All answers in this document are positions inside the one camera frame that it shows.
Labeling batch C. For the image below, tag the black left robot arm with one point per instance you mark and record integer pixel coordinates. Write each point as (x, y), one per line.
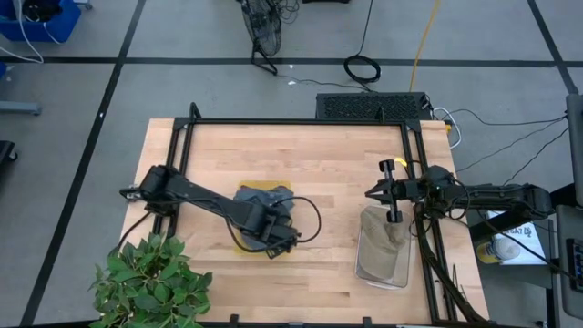
(205, 198)

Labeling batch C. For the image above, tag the clear plastic bin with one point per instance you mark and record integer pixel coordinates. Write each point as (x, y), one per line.
(405, 278)

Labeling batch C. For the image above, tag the yellow plastic bin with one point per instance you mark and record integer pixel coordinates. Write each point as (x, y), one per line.
(264, 184)

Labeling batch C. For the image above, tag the white printed paper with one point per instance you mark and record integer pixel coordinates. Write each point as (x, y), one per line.
(528, 237)

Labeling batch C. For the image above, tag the black aluminium table frame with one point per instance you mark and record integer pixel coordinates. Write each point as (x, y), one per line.
(296, 121)

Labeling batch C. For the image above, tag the black keyboard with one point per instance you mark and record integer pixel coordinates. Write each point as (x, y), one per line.
(577, 264)

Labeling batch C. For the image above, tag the black support beam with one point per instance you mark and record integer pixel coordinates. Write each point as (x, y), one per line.
(524, 218)

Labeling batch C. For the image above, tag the blue plastic crate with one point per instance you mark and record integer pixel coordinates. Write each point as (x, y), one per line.
(38, 25)

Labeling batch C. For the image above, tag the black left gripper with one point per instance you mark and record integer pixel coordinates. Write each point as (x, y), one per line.
(273, 232)

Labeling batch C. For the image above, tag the black perforated computer case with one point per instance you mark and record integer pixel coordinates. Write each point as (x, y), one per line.
(369, 107)

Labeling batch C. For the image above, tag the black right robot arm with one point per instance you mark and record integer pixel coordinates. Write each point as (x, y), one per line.
(501, 197)

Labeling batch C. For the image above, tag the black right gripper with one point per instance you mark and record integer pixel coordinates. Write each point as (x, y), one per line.
(410, 192)

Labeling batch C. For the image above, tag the black caster foot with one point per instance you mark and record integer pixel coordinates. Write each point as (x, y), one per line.
(7, 150)

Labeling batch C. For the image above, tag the grey metal bar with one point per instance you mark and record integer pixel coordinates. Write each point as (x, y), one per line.
(18, 108)

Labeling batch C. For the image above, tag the green leafy plant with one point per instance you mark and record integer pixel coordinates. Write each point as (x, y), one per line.
(146, 282)

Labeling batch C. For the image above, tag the yellow white bottle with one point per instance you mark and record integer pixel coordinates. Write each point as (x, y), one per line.
(496, 250)

